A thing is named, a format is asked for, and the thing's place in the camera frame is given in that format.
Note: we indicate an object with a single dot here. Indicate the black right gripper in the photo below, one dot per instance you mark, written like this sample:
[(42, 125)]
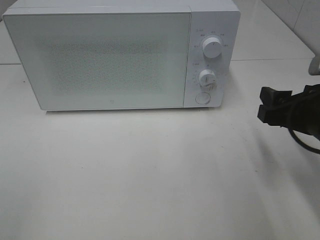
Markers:
[(303, 114)]

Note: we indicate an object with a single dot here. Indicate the round door release button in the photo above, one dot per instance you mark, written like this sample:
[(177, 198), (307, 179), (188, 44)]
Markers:
[(203, 98)]

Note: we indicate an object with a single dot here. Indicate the white dial knob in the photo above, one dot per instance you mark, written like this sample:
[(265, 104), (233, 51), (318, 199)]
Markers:
[(207, 78), (212, 47)]

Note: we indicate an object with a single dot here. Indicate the white microwave door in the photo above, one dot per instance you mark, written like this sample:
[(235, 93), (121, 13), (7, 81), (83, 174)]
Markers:
[(103, 61)]

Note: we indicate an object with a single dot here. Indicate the white microwave oven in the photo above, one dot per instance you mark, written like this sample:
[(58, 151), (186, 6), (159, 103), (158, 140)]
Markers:
[(124, 54)]

